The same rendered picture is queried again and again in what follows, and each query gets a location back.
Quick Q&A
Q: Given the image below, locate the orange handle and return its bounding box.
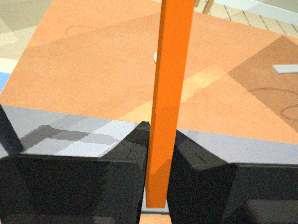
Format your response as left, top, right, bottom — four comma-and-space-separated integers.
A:
145, 0, 195, 208

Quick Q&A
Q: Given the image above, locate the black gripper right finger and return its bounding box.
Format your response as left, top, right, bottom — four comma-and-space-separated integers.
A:
166, 129, 298, 224

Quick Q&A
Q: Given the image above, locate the white flat bar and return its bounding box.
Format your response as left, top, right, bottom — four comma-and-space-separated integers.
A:
271, 64, 298, 74

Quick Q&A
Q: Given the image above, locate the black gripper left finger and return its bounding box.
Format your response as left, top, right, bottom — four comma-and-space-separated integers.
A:
0, 121, 150, 224

